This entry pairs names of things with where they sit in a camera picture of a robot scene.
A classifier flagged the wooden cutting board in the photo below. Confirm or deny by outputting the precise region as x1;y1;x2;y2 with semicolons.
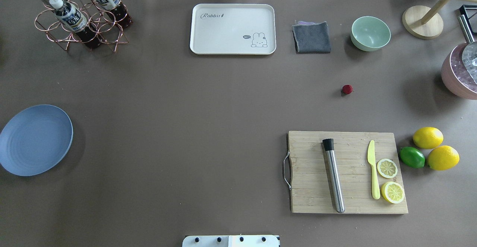
287;130;408;214

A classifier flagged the red strawberry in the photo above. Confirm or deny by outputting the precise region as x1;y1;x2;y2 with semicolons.
341;85;353;95

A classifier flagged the lower lemon slice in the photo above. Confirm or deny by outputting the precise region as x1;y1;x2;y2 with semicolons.
380;181;404;203

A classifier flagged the whole lemon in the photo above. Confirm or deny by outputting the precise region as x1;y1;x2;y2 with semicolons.
427;145;460;171
412;127;443;149

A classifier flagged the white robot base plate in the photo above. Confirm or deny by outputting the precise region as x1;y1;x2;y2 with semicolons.
182;235;281;247

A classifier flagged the lower whole lemon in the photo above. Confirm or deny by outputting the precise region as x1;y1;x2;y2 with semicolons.
427;145;460;171

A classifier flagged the wooden cup stand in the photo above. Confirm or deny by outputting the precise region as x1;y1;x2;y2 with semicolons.
402;0;477;39

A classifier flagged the pink ice bowl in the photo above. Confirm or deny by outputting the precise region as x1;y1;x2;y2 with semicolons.
441;42;477;100

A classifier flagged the front drink bottle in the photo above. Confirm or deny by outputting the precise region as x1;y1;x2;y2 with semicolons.
49;0;102;49

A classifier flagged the grey folded cloth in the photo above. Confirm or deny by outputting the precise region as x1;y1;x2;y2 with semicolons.
292;21;332;53

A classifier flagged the steel muddler black tip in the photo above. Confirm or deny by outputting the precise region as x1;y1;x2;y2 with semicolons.
322;138;345;213

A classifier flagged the cream rabbit tray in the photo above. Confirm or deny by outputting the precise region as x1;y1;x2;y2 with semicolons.
189;4;277;55

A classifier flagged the upper lemon slice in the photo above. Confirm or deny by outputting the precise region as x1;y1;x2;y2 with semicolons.
376;159;398;179

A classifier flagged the lemon slice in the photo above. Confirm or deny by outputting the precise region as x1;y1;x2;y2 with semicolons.
376;159;398;179
380;181;404;203

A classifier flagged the right back drink bottle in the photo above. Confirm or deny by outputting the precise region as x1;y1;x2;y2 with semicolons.
96;0;132;28

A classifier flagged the blue round plate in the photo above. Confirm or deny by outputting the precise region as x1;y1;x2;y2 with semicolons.
0;104;73;176

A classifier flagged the copper wire bottle rack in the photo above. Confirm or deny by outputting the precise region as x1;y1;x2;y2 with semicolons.
34;0;128;52

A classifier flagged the metal ice scoop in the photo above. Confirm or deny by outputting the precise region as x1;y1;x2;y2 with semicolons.
458;15;477;83

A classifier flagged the yellow plastic knife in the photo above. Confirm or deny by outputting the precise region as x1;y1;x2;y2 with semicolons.
367;140;380;200

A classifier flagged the green lime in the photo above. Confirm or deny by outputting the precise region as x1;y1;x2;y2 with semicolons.
399;146;426;168

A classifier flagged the mint green bowl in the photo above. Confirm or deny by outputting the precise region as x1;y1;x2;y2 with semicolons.
351;16;391;52

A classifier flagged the upper whole lemon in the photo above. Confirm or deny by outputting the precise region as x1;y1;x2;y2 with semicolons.
412;127;443;149

